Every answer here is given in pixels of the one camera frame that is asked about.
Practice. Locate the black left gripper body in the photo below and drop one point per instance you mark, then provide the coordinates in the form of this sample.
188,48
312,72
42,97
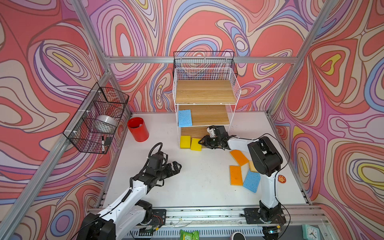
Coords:
165,171

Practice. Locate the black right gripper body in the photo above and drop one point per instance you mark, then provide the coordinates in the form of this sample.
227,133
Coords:
215,141

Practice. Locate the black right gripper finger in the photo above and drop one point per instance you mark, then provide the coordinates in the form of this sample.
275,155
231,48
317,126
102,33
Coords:
205,145
205,140

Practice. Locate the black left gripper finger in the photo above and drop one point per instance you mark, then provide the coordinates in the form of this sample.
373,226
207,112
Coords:
174,171
175,164

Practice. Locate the yellow thick sponge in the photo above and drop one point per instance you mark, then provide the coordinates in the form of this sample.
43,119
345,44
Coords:
185,142
195,145

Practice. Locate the blue sponge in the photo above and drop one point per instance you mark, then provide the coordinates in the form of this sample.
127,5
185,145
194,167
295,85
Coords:
185,118

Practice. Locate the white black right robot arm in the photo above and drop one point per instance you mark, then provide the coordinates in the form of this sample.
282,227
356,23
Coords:
266,159

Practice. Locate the blue flat sponge near arm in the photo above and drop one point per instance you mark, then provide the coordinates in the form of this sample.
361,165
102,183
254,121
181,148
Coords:
252,181

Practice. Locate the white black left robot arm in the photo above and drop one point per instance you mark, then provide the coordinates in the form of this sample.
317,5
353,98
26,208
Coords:
130,209

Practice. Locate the red plastic cup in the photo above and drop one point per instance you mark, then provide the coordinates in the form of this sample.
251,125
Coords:
138,129

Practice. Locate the green snack packet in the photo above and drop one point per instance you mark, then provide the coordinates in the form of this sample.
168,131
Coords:
185,235

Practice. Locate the small orange round sticker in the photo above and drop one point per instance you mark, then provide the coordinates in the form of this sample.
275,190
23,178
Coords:
282,179

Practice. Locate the teal desk clock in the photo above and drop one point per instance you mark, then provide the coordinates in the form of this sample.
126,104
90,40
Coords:
311,233

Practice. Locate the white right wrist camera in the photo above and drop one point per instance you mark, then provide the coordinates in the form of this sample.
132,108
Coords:
213,131

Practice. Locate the white wire wooden shelf rack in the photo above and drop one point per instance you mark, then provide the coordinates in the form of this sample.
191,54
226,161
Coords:
212,95

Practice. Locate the black wire wall basket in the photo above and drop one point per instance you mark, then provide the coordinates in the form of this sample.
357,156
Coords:
100,101

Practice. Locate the aluminium frame post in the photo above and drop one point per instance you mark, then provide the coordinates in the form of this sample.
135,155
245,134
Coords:
313,32

